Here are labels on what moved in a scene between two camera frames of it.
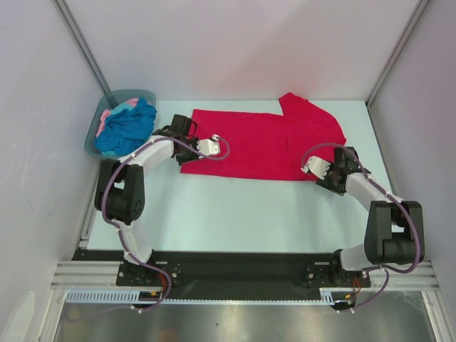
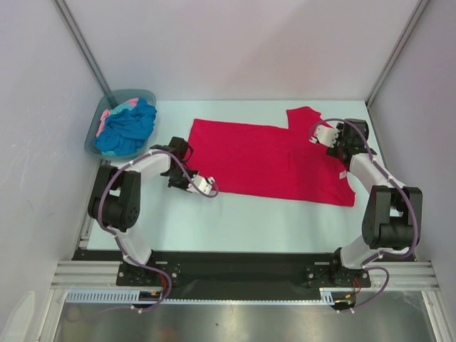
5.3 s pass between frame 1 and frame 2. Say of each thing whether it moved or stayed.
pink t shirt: stayed
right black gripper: moved
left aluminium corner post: stayed
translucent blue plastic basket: stayed
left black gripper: moved
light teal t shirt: stayed
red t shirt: moved
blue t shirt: stayed
